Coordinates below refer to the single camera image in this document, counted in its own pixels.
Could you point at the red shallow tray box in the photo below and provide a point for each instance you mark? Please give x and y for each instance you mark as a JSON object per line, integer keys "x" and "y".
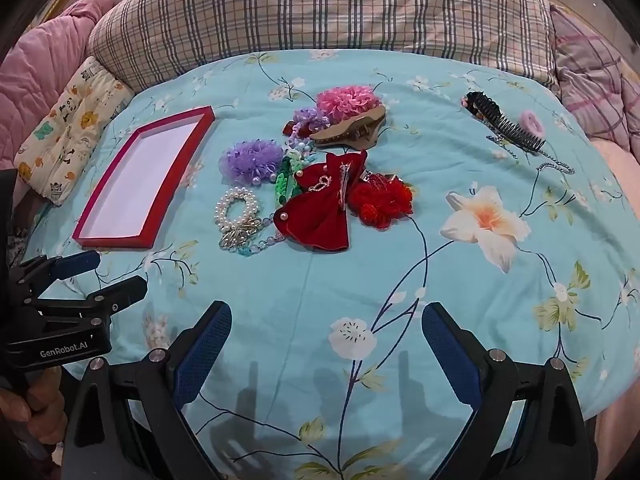
{"x": 145, "y": 180}

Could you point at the pink plaid blanket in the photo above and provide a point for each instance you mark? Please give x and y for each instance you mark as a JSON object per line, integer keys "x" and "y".
{"x": 590, "y": 65}

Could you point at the red velvet bow clip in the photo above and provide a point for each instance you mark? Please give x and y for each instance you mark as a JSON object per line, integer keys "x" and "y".
{"x": 315, "y": 215}

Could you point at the small black hair clip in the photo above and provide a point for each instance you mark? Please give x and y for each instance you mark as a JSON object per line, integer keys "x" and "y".
{"x": 505, "y": 122}

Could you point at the purple ruffled scrunchie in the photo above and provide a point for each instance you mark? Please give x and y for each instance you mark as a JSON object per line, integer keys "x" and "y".
{"x": 250, "y": 160}

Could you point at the beige hair claw clip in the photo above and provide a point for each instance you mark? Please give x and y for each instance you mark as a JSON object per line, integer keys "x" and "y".
{"x": 345, "y": 132}

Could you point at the pink quilt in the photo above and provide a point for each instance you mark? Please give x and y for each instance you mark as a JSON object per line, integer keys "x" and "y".
{"x": 35, "y": 70}

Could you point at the teal floral bedsheet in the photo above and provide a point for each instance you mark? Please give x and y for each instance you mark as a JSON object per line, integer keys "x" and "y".
{"x": 350, "y": 270}

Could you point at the person's left hand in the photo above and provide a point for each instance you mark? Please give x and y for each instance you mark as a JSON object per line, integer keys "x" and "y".
{"x": 40, "y": 405}

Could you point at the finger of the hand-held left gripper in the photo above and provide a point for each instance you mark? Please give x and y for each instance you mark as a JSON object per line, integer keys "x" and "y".
{"x": 117, "y": 296}
{"x": 75, "y": 263}

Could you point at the red flower hair clip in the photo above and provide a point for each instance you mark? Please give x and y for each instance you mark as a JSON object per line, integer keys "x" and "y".
{"x": 380, "y": 205}

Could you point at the plaid pillow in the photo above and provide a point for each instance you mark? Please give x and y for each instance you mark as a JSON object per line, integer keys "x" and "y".
{"x": 300, "y": 5}

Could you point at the pink ruffled scrunchie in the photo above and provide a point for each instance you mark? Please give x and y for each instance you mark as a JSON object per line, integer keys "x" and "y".
{"x": 345, "y": 102}

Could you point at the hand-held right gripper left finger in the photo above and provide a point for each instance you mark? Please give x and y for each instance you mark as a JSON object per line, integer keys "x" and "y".
{"x": 205, "y": 350}

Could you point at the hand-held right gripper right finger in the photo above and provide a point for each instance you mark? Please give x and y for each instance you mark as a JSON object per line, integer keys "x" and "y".
{"x": 445, "y": 350}

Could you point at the cartoon print pillow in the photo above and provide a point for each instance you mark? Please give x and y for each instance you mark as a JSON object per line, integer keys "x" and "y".
{"x": 70, "y": 125}

